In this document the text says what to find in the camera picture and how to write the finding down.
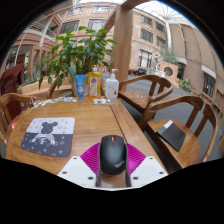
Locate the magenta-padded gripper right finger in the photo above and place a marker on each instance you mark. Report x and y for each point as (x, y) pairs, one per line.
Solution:
(148, 168)

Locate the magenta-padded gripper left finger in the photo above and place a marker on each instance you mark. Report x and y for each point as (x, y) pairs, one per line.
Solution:
(75, 168)

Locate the black computer mouse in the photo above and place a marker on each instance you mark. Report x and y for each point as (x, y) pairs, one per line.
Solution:
(112, 155)

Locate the grey white bear-print mouse pad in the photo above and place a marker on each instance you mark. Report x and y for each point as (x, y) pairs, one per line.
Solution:
(46, 138)

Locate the wooden armchair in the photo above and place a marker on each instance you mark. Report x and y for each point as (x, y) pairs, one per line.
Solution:
(13, 98)
(136, 98)
(51, 90)
(180, 156)

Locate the black notebook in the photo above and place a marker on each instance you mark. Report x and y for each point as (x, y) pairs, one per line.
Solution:
(171, 135)

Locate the clear plastic packet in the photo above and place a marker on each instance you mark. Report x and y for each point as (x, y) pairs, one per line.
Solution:
(101, 101)

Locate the black key fob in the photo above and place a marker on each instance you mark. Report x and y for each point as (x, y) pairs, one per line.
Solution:
(32, 104)

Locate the blue tube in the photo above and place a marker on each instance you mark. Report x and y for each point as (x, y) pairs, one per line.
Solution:
(80, 87)

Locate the yellow liquid bottle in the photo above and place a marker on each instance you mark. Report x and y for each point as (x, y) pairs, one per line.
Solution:
(94, 85)

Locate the white pump bottle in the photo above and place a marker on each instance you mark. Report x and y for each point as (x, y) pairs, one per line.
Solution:
(112, 88)

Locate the white statue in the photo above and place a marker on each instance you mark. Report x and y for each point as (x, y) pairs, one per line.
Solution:
(157, 61)

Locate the dark red wooden podium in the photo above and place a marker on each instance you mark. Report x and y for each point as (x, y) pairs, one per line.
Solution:
(11, 76)

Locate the green plant in white pot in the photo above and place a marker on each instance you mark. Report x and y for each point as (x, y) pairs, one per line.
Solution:
(73, 50)

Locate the wooden post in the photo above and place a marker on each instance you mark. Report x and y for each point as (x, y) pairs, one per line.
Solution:
(121, 43)

